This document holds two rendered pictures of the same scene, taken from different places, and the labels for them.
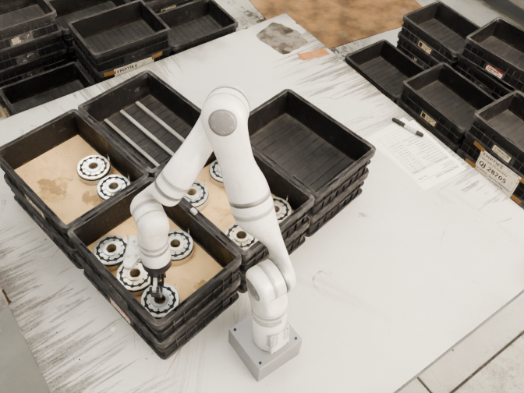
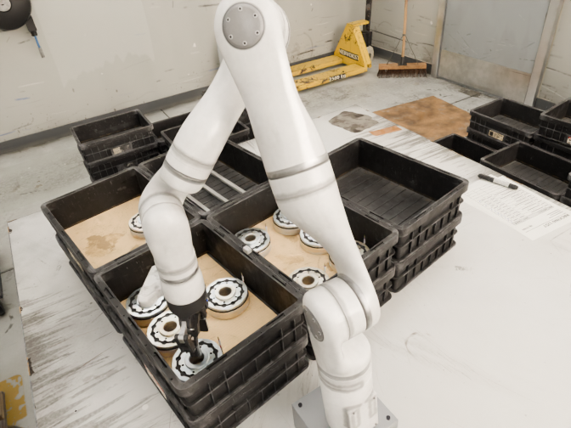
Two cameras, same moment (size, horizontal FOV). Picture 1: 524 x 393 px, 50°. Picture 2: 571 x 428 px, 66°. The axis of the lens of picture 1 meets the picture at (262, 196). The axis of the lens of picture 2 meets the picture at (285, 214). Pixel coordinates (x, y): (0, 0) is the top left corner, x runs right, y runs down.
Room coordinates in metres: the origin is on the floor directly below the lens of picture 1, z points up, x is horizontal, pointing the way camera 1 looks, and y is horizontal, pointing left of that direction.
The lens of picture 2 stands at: (0.21, -0.06, 1.60)
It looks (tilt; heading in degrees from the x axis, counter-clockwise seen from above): 36 degrees down; 12
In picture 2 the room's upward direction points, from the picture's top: 5 degrees counter-clockwise
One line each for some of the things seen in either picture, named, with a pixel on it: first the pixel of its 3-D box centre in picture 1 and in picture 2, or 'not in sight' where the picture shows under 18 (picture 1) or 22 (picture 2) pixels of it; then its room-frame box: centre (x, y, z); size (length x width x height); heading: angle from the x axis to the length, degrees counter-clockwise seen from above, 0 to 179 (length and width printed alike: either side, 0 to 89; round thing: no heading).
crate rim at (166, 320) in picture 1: (154, 246); (195, 290); (0.83, 0.28, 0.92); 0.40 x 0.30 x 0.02; 49
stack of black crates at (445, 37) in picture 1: (437, 51); (509, 141); (2.67, -0.92, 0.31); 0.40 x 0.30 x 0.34; 40
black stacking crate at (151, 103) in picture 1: (151, 130); (213, 185); (1.32, 0.39, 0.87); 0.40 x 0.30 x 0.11; 49
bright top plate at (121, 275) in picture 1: (135, 274); (171, 328); (0.77, 0.33, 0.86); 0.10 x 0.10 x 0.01
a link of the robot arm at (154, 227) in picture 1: (152, 229); (169, 239); (0.73, 0.24, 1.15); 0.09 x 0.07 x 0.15; 30
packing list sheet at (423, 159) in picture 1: (416, 151); (513, 203); (1.49, -0.57, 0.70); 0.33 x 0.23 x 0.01; 40
